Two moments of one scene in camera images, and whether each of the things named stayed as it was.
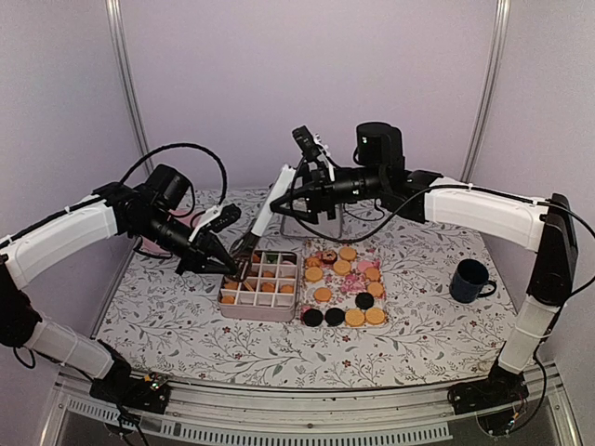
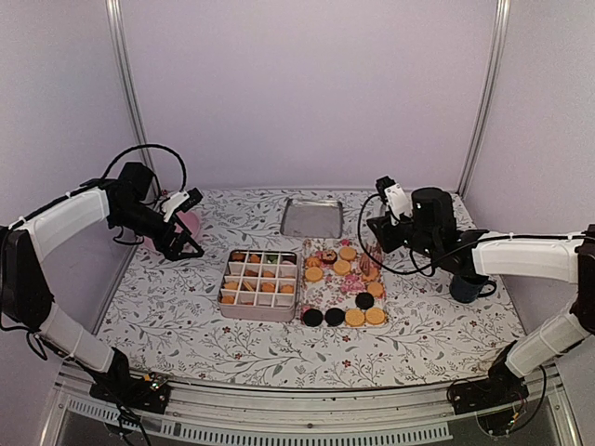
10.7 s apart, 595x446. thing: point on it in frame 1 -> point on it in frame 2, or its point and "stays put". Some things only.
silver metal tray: (331, 228) stays put
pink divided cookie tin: (269, 292) stays put
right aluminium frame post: (486, 92) stays put
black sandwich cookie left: (312, 317) stays put
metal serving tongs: (242, 253) -> (371, 257)
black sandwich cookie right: (334, 317) stays put
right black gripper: (318, 198) -> (383, 232)
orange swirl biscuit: (268, 287) stays put
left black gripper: (202, 249) -> (172, 251)
